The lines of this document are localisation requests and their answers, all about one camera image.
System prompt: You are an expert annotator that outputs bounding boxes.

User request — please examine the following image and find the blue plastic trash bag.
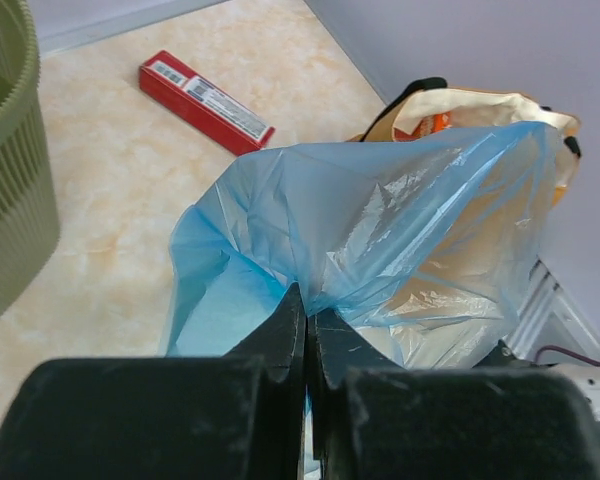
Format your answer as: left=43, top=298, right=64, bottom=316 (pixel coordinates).
left=161, top=122, right=562, bottom=368

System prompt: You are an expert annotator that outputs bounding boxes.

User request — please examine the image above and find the red rectangular carton box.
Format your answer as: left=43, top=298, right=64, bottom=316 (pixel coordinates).
left=138, top=50, right=275, bottom=156

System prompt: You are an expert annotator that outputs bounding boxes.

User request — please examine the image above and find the orange packet in tote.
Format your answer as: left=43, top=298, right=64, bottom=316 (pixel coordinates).
left=411, top=112, right=451, bottom=138

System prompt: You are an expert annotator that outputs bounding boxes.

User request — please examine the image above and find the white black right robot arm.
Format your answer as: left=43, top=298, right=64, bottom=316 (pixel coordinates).
left=476, top=340, right=600, bottom=422

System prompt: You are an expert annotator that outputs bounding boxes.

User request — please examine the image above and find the yellow canvas tote bag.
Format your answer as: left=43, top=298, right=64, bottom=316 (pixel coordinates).
left=351, top=77, right=582, bottom=204

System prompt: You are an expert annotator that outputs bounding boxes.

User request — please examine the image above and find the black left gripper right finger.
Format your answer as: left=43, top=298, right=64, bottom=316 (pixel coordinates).
left=308, top=309, right=600, bottom=479

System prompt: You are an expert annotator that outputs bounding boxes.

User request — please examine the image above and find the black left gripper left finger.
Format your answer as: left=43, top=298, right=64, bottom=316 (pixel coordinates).
left=0, top=286, right=306, bottom=479

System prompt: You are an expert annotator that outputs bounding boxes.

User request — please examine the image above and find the olive green plastic trash bin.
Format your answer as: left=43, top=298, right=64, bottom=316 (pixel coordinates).
left=0, top=1, right=60, bottom=316

